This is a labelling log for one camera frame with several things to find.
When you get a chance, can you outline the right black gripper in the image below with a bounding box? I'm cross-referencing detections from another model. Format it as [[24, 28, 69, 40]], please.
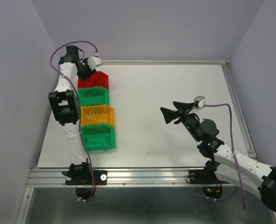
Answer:
[[160, 100, 201, 142]]

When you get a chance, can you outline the dark wire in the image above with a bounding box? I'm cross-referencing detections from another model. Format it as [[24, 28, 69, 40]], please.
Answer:
[[84, 127, 118, 146]]

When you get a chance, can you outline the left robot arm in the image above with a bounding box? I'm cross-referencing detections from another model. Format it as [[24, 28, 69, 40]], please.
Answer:
[[48, 45, 96, 184]]

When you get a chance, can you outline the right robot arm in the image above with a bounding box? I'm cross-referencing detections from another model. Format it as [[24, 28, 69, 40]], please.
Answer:
[[160, 98, 276, 212]]

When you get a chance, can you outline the red plastic bin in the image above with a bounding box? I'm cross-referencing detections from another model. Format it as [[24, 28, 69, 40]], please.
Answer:
[[77, 71, 109, 90]]

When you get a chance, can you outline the far green plastic bin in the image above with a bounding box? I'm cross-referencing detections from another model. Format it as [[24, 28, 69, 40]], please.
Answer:
[[77, 87, 110, 106]]

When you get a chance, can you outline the green plastic bin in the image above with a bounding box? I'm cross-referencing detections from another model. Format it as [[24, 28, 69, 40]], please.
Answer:
[[77, 87, 110, 106], [81, 125, 116, 152]]

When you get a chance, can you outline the yellow plastic bin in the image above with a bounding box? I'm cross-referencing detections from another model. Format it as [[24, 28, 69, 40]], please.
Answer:
[[81, 105, 115, 127]]

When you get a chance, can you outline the near green plastic bin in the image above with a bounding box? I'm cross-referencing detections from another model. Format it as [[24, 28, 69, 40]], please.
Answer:
[[81, 125, 116, 152]]

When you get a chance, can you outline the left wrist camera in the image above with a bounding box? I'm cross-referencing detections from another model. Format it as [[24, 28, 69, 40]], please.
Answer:
[[87, 56, 103, 70]]

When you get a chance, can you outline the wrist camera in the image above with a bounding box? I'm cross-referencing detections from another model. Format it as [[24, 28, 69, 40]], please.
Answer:
[[87, 56, 103, 70], [191, 96, 206, 112]]

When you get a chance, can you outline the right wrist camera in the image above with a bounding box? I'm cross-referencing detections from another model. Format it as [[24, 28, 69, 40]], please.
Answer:
[[191, 96, 206, 112]]

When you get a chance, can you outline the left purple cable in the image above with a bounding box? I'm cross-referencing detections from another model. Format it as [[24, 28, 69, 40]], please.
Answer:
[[49, 40, 99, 203]]

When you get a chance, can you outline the aluminium right side rail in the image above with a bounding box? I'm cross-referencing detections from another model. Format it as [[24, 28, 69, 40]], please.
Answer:
[[221, 65, 258, 161]]

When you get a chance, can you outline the aluminium rail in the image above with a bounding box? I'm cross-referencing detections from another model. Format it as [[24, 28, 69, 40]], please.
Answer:
[[221, 65, 258, 161], [26, 166, 275, 187], [103, 60, 229, 65]]

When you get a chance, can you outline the aluminium back rail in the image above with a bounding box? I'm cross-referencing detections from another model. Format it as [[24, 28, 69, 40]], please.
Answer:
[[103, 60, 229, 65]]

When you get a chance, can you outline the aluminium front rail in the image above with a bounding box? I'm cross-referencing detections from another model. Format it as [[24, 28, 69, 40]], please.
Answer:
[[26, 166, 275, 187]]

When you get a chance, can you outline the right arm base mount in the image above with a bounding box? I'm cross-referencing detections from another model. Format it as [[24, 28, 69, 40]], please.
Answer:
[[186, 161, 234, 202]]

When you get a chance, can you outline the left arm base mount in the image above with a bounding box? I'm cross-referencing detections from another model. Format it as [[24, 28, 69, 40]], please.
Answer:
[[62, 170, 108, 202]]

